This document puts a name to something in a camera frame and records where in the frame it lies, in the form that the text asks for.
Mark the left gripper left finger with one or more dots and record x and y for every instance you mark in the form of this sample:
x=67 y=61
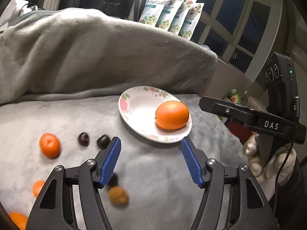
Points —
x=54 y=206

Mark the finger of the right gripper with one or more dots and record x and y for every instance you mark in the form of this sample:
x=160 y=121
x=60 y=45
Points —
x=226 y=109

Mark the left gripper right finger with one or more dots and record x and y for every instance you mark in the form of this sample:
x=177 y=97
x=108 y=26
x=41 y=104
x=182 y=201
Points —
x=248 y=207

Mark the small mandarin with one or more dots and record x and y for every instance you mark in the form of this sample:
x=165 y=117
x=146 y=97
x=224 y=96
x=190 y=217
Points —
x=37 y=187
x=49 y=145

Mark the speckled large orange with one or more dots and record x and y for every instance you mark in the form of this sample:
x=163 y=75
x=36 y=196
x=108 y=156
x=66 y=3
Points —
x=19 y=219

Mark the brown longan fruit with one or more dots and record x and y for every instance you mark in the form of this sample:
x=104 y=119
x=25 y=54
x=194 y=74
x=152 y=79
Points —
x=118 y=196

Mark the dark cherry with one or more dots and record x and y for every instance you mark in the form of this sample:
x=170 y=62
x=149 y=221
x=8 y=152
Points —
x=113 y=180
x=103 y=141
x=83 y=139

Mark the right hand in white glove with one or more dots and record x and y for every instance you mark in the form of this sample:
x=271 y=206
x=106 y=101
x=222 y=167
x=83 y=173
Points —
x=264 y=172

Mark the smooth large orange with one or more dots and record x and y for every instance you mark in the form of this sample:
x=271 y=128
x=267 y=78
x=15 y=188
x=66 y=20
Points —
x=172 y=115

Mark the floral refill pouch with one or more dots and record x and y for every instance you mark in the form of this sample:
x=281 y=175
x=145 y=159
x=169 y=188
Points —
x=168 y=13
x=180 y=15
x=151 y=12
x=191 y=21

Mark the white floral plate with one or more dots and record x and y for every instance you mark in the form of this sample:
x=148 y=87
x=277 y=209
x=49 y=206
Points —
x=137 y=107

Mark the grey fleece blanket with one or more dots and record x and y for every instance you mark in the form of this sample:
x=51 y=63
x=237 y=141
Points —
x=63 y=72

